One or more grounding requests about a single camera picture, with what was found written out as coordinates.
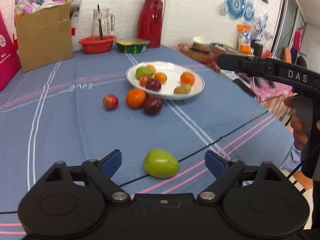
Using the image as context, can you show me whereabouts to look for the large orange front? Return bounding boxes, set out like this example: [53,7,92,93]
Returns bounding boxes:
[180,72,195,86]

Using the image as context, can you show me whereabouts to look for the large orange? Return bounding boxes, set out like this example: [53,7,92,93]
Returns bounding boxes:
[126,88,146,109]
[180,72,195,86]

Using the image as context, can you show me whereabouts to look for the brown kiwi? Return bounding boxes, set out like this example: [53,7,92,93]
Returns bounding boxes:
[181,83,191,94]
[174,86,186,94]

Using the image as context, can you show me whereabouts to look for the green fruit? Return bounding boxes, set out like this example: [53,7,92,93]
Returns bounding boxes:
[135,67,155,80]
[143,149,180,178]

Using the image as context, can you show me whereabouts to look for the small red apple back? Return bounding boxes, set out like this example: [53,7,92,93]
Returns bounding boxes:
[103,94,119,111]

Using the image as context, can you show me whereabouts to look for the small red apple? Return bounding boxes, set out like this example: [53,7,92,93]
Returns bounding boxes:
[103,94,119,111]
[139,74,151,87]

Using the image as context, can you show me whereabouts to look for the small yellow orange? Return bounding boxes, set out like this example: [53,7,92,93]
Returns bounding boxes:
[146,64,156,75]

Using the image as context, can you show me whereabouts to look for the large orange back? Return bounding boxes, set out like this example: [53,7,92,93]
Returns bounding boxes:
[126,88,146,109]

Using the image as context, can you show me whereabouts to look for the dark plum front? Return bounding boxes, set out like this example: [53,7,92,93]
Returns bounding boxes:
[145,79,162,92]

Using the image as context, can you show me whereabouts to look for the dark plum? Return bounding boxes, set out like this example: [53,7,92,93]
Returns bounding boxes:
[143,96,163,115]
[145,79,162,92]

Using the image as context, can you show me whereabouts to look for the small red apple front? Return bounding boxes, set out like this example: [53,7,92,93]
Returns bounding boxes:
[139,74,151,87]

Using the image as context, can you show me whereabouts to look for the person's right hand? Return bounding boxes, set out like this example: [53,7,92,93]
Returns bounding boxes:
[284,97,308,151]

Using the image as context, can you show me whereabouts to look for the white paper cup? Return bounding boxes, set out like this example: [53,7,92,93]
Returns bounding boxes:
[193,36,211,46]

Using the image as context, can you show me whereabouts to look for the blue paper fan decorations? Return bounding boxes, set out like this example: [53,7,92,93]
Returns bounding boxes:
[221,0,255,22]

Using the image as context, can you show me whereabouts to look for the blue striped tablecloth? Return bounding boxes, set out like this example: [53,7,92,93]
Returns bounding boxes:
[1,47,293,239]

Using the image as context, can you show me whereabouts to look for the white ceramic plate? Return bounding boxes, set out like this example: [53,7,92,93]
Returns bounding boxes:
[126,60,206,101]

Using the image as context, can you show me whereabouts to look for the red thermos jug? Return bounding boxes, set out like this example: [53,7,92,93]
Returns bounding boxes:
[137,0,163,48]

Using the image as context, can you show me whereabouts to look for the green instant noodle bowl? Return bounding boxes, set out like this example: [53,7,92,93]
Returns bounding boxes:
[115,38,150,54]

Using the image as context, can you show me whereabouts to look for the red plastic basket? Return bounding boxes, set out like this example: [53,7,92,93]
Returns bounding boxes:
[79,36,117,54]

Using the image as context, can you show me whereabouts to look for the glass pitcher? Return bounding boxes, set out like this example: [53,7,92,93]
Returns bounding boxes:
[91,8,115,38]

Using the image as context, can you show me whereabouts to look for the pink tote bag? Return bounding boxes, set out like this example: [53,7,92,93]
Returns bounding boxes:
[0,14,21,91]

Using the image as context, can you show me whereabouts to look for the black stirrer in pitcher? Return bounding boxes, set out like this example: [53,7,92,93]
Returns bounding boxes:
[97,4,103,40]

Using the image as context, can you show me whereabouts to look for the cardboard box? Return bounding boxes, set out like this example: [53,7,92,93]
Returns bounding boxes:
[15,5,73,72]

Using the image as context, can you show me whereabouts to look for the floral cloth in box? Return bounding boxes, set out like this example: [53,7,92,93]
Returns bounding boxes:
[14,0,80,18]

